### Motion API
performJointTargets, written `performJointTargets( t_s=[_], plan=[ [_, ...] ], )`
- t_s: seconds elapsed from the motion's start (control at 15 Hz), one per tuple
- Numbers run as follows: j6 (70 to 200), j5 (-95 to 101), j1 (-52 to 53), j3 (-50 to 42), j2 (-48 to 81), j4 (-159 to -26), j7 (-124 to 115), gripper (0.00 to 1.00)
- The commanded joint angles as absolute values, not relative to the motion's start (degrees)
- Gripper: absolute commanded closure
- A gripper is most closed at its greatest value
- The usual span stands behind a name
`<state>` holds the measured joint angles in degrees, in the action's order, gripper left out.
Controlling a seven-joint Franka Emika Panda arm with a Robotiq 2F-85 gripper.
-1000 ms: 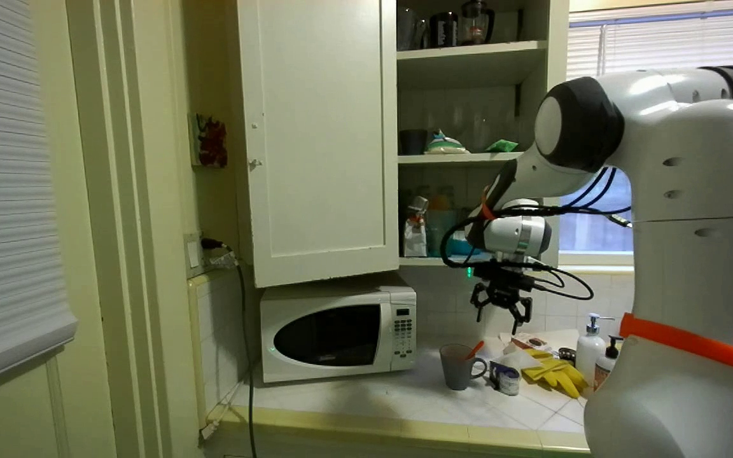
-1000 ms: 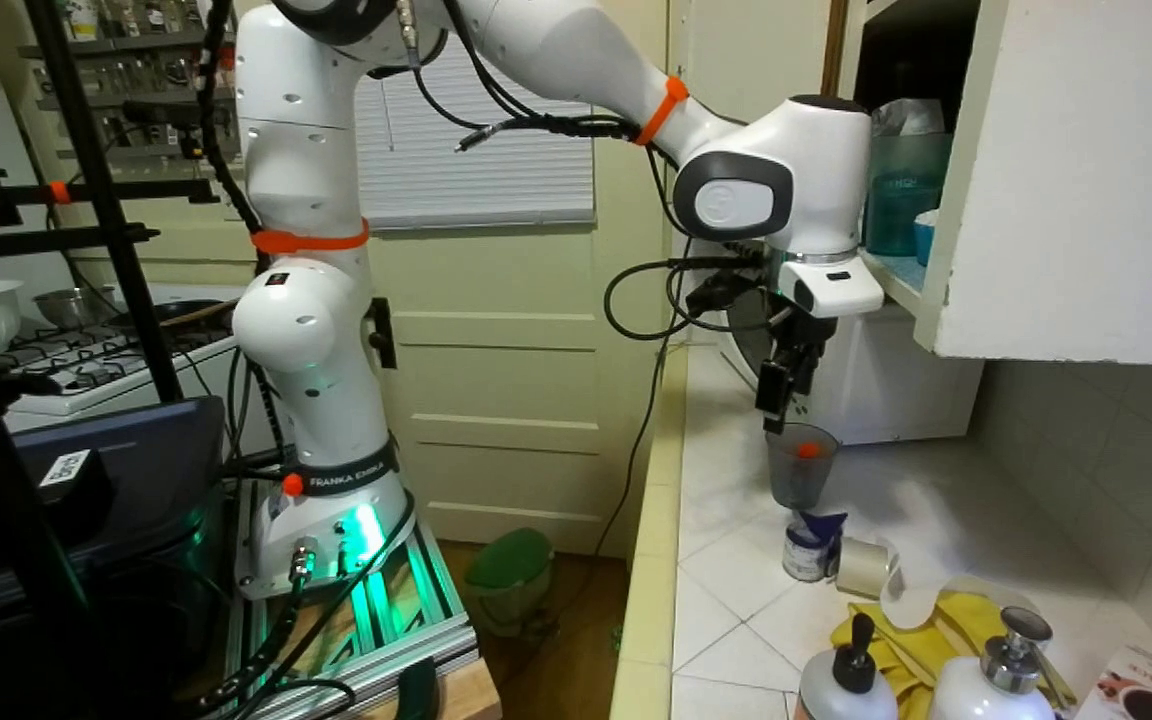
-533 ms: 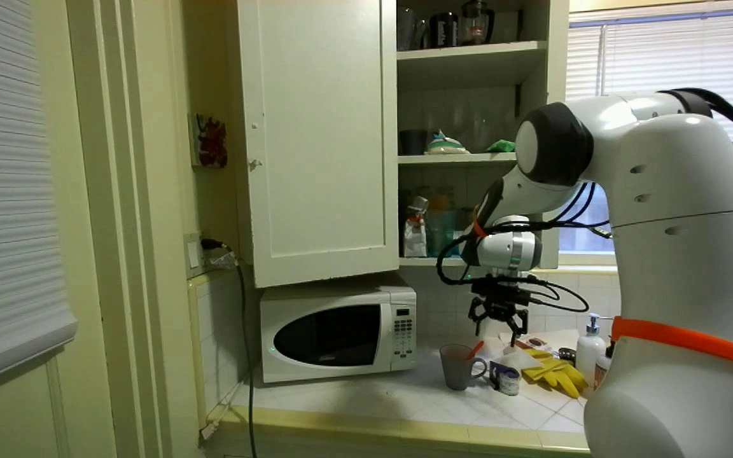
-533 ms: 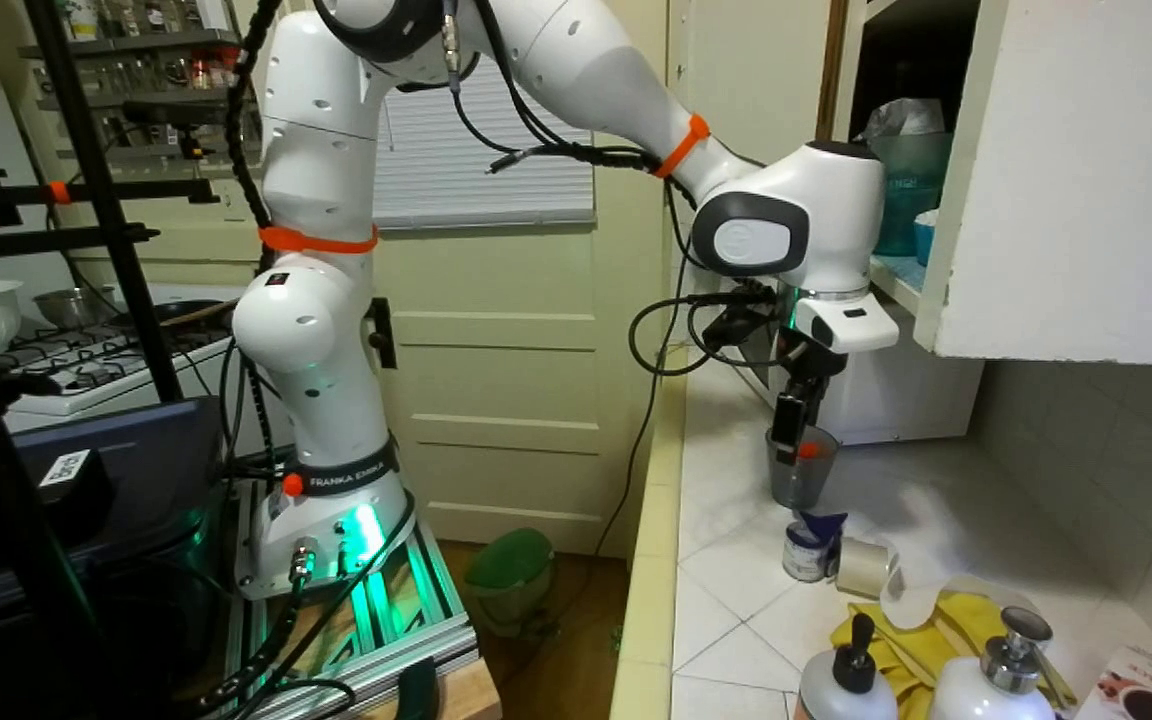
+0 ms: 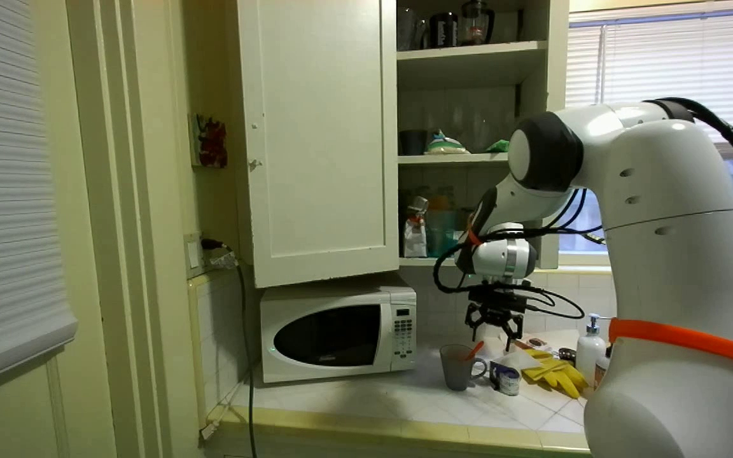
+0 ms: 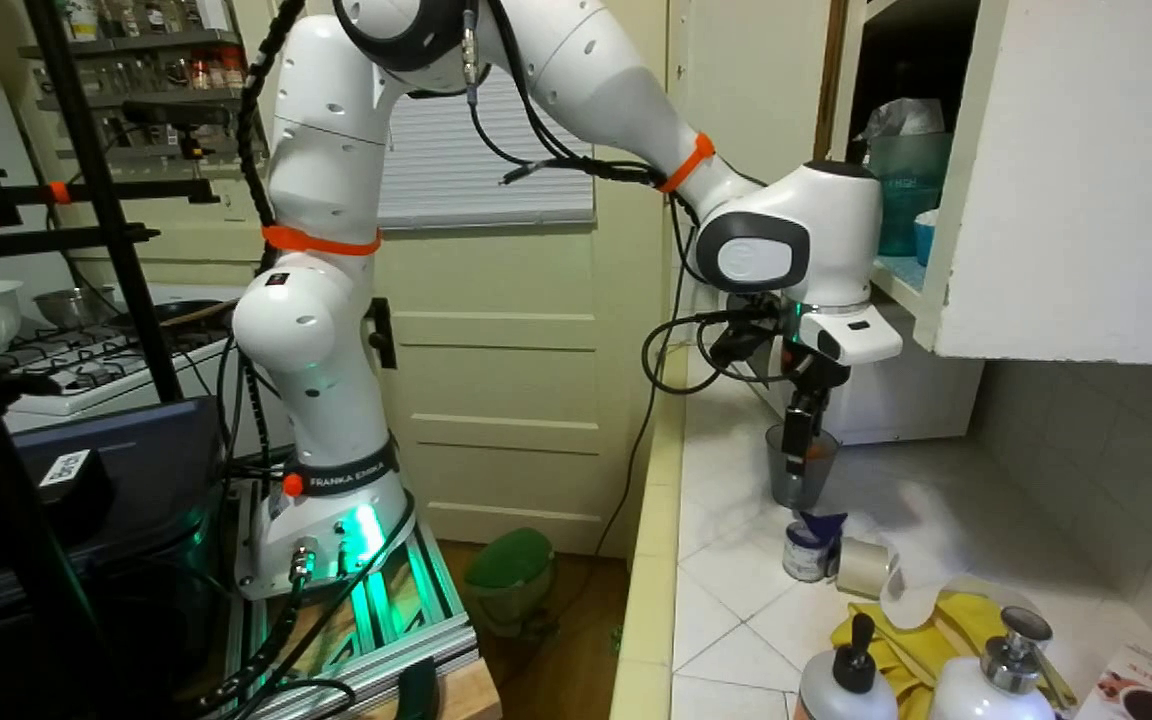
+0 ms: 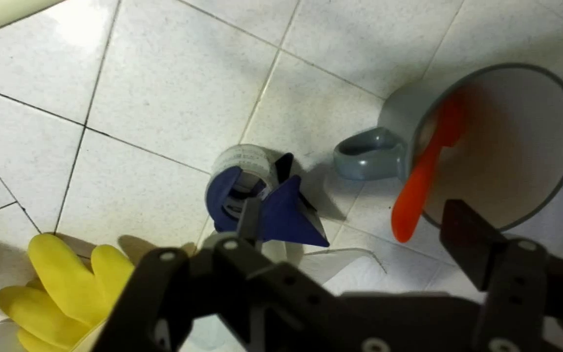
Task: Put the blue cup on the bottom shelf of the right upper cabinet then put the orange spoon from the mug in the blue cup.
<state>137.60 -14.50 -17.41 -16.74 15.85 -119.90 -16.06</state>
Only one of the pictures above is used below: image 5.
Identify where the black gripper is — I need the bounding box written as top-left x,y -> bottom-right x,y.
463,298 -> 525,341

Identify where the small blue white mug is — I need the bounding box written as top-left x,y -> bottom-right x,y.
489,358 -> 525,399

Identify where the grey ceramic mug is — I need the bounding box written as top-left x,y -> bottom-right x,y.
438,341 -> 491,391

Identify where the white cabinet door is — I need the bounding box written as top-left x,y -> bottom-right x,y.
236,0 -> 402,289

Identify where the white printed packet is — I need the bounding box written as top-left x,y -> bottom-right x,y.
503,334 -> 554,354

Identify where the white pump soap bottle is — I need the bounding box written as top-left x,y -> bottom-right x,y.
576,312 -> 612,383

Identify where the white microwave oven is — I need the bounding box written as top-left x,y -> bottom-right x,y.
257,279 -> 421,386

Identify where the green white packet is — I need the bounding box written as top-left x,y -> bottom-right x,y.
423,129 -> 473,157

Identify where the white window blind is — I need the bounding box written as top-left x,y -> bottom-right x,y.
564,7 -> 733,142
0,0 -> 81,394

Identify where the dark metal canister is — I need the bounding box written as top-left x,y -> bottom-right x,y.
428,7 -> 460,48

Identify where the glass jar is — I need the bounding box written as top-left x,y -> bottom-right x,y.
459,0 -> 500,45

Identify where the clear glass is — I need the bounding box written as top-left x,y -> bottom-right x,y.
396,2 -> 424,50

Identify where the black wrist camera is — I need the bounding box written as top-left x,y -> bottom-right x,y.
466,283 -> 533,307

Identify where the black power cable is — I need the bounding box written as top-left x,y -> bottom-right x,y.
235,251 -> 259,458

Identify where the cream wall cabinet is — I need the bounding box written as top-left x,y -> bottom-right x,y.
181,0 -> 572,289

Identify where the wall outlet with plug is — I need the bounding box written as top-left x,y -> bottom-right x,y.
184,231 -> 241,278

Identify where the black braided cable conduit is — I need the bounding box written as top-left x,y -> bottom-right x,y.
648,93 -> 733,409

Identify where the red wall decoration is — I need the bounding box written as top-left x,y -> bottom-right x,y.
197,111 -> 231,171

